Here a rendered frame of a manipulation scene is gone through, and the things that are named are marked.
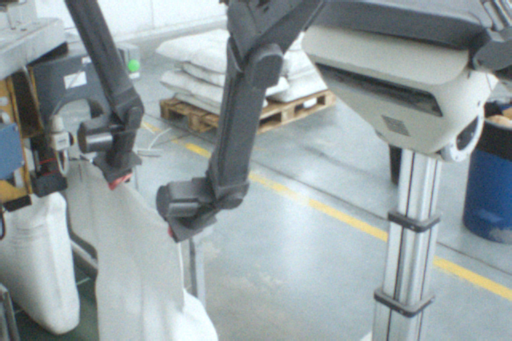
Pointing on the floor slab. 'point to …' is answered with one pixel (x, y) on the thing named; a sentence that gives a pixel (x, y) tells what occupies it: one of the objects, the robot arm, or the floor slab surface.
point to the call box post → (197, 270)
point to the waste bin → (490, 178)
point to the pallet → (286, 113)
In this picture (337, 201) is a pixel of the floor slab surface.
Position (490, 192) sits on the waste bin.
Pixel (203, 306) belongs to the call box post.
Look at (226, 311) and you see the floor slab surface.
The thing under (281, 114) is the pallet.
